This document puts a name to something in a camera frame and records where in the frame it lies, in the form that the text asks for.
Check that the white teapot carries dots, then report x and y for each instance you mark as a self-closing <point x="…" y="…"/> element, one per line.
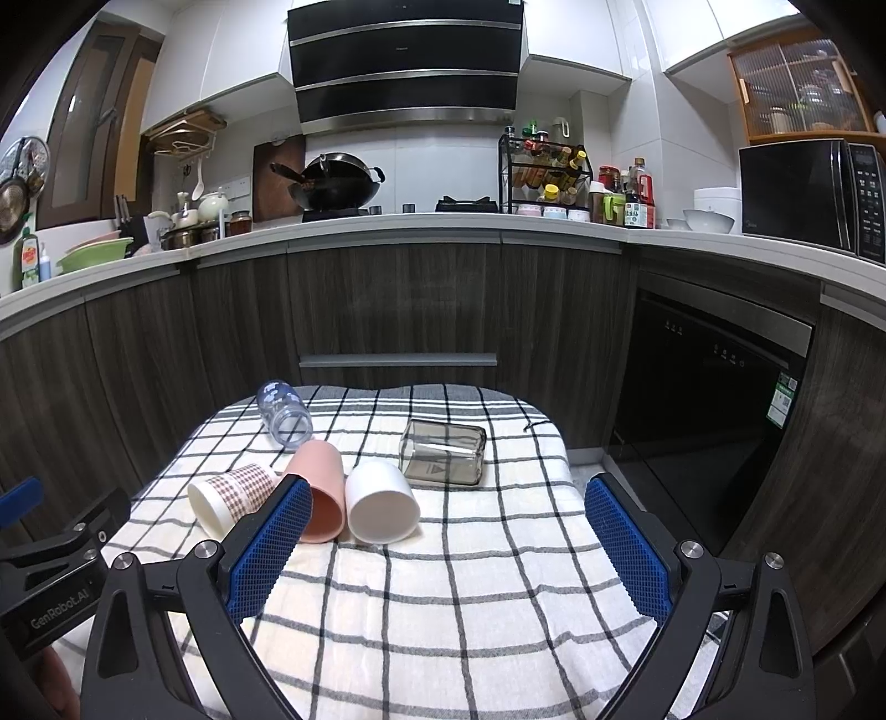
<point x="212" y="205"/>

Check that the black range hood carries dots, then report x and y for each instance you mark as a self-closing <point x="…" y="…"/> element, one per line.
<point x="364" y="64"/>

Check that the red label sauce bottle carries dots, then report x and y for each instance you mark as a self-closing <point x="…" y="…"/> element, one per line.
<point x="640" y="210"/>

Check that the built-in dishwasher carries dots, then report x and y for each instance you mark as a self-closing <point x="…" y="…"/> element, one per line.
<point x="705" y="400"/>

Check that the black gas stove burner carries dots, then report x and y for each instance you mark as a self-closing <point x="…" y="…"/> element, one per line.
<point x="479" y="205"/>

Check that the green basin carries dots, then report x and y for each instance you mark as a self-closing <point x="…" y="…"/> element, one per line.
<point x="94" y="253"/>

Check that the hanging steel pan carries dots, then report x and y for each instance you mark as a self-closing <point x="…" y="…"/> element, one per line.
<point x="25" y="167"/>

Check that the white bowl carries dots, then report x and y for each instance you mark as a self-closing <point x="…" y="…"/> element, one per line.
<point x="705" y="221"/>

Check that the square smoky glass cup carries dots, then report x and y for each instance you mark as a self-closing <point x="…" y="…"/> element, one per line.
<point x="438" y="453"/>

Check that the wooden glass-door cabinet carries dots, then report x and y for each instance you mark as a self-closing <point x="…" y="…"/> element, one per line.
<point x="797" y="84"/>

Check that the clear blue-print plastic cup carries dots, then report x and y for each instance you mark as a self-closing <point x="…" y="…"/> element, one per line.
<point x="285" y="416"/>

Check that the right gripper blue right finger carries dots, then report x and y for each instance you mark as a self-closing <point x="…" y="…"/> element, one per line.
<point x="736" y="627"/>

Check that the green dish soap bottle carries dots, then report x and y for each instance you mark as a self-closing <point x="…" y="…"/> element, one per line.
<point x="29" y="259"/>

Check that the pink plastic cup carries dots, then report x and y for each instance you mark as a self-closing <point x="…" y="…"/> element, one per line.
<point x="319" y="463"/>

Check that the black microwave oven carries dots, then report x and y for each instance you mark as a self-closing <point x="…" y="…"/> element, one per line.
<point x="827" y="192"/>

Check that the black white checked tablecloth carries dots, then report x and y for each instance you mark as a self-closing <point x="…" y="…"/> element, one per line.
<point x="502" y="604"/>

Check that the black wok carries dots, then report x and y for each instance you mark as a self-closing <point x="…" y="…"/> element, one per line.
<point x="332" y="182"/>

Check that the grey drawer handle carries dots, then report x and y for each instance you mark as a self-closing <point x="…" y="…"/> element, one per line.
<point x="400" y="360"/>

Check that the white rice cooker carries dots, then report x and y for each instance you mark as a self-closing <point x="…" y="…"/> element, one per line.
<point x="726" y="200"/>

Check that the white plastic cup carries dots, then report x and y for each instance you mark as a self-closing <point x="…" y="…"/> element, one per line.
<point x="381" y="507"/>

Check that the dark wooden cutting board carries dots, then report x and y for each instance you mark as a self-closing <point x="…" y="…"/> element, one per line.
<point x="271" y="197"/>

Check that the black spice rack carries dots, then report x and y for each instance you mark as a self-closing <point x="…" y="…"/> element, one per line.
<point x="535" y="173"/>

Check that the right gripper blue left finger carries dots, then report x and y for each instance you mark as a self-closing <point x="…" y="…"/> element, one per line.
<point x="134" y="667"/>

